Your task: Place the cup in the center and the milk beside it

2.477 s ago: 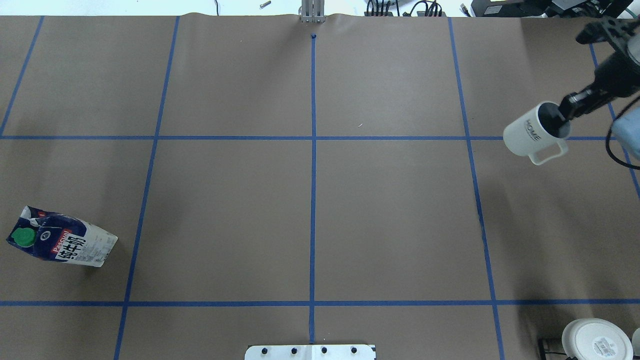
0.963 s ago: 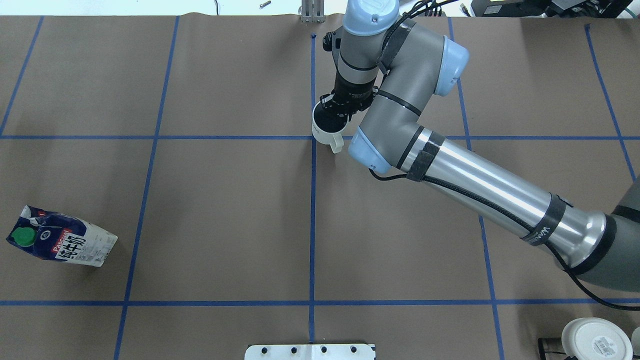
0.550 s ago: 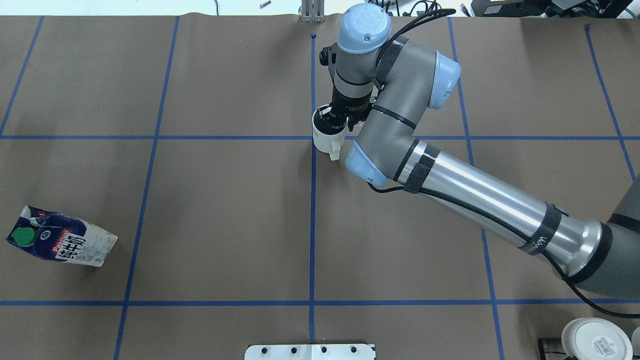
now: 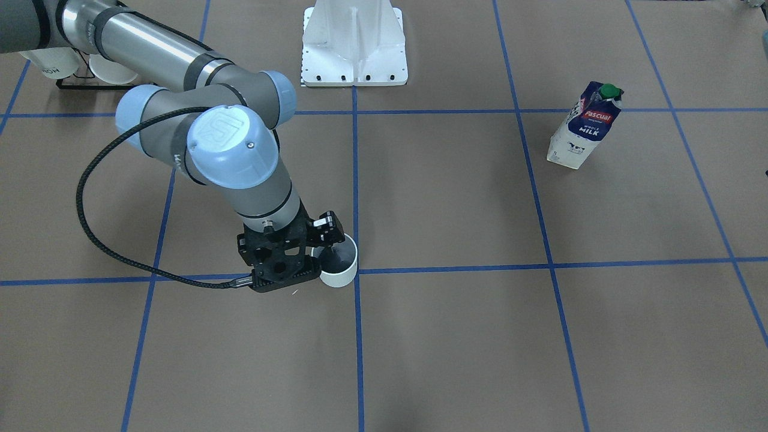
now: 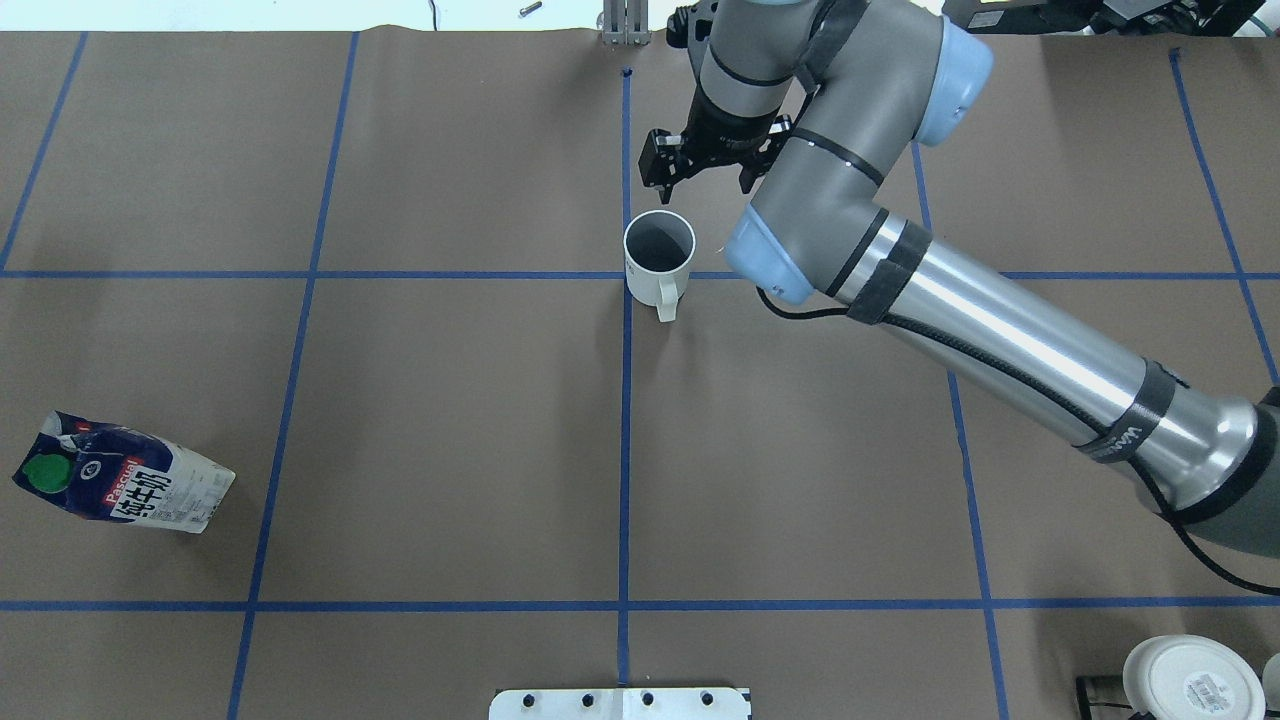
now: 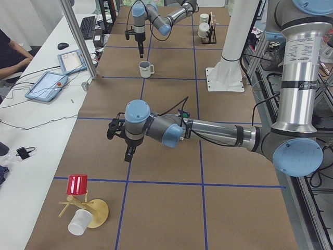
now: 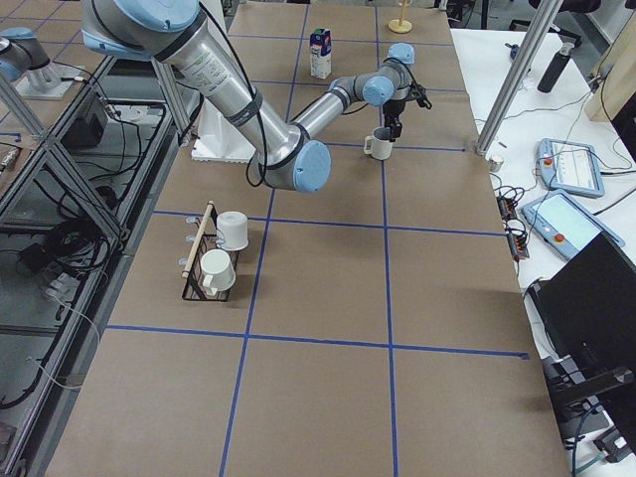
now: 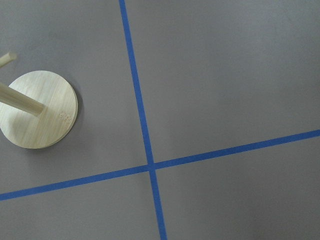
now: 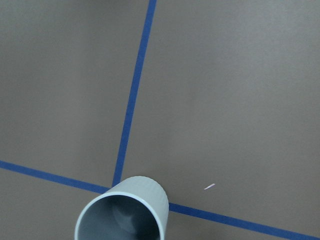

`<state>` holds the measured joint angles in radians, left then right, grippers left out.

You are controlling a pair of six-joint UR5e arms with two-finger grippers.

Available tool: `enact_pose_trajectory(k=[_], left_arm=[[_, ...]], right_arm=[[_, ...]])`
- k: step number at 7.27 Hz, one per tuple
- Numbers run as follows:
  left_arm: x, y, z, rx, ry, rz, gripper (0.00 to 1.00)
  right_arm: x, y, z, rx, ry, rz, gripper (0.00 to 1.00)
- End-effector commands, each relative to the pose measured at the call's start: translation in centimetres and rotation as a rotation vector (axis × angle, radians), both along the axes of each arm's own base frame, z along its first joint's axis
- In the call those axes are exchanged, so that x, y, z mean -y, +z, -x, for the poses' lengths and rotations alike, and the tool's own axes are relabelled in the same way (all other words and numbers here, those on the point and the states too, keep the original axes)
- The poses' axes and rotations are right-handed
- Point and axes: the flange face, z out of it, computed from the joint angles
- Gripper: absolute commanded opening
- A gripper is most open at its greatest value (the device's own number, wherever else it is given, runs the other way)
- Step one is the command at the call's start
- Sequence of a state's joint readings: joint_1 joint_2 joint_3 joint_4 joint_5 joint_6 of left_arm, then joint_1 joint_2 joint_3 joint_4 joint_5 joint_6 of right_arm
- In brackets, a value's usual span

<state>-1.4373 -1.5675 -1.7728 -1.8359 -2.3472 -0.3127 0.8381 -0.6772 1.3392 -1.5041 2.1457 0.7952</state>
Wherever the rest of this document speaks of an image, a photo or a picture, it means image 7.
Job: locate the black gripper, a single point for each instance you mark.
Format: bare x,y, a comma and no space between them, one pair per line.
393,109

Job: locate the white mug with handle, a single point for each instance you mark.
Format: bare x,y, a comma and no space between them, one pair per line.
379,144

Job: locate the blue white milk carton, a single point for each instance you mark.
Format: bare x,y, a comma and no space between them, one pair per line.
320,49

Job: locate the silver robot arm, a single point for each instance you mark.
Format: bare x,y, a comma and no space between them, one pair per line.
287,155
27,66

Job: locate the white upturned cup on rack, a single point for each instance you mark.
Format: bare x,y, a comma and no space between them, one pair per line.
232,231

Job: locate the wooden mug tree stand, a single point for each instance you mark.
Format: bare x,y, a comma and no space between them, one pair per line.
400,24

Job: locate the small metal cylinder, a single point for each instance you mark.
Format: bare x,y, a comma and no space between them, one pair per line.
495,163

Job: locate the black water bottle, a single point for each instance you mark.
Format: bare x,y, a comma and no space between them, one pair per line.
555,68

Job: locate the far teach pendant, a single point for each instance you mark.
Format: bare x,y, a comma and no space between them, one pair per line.
570,166

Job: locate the teach pendant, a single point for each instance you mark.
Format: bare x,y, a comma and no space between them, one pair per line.
570,166
565,224

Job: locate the near teach pendant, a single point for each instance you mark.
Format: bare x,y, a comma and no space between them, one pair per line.
565,224

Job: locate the black monitor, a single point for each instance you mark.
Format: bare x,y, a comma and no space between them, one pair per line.
588,310

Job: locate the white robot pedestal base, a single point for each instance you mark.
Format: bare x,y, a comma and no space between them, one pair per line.
218,134

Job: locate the aluminium frame post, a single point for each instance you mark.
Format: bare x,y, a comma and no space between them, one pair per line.
535,35

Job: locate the black wire cup rack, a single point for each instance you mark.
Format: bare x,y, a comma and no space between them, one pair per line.
202,241

